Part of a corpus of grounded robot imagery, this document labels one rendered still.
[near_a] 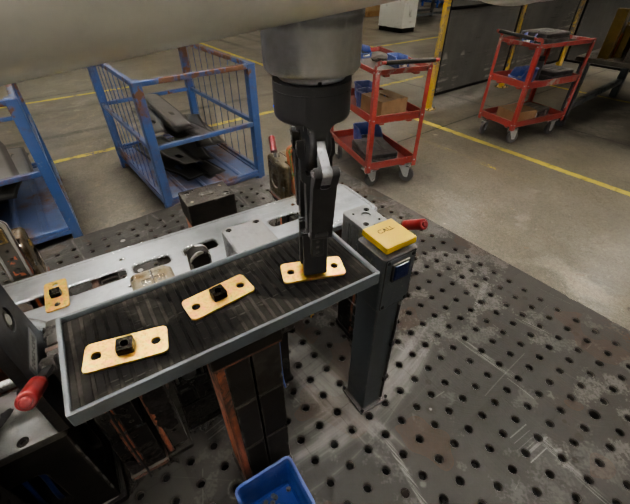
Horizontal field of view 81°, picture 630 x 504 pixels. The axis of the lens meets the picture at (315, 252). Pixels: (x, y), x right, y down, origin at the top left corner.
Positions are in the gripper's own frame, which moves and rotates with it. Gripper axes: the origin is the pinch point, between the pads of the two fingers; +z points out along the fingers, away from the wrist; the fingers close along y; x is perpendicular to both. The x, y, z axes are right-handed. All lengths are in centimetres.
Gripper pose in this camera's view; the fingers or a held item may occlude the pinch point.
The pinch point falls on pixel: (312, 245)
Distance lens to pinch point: 47.1
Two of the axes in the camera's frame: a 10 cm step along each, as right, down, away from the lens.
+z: 0.0, 7.8, 6.3
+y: -2.3, -6.1, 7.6
